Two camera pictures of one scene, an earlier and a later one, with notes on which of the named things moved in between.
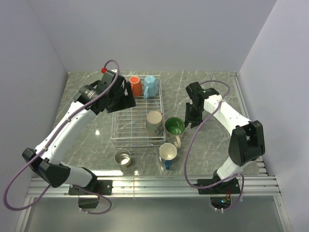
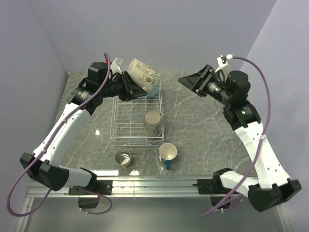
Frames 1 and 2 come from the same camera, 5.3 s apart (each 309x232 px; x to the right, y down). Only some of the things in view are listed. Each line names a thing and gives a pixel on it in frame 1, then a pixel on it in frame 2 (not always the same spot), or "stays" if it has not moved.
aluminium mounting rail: [260, 187] stays
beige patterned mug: [154, 123] stays
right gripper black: [195, 121] to [198, 81]
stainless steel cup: [122, 157] stays
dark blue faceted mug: [168, 151] stays
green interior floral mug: [174, 128] to [143, 74]
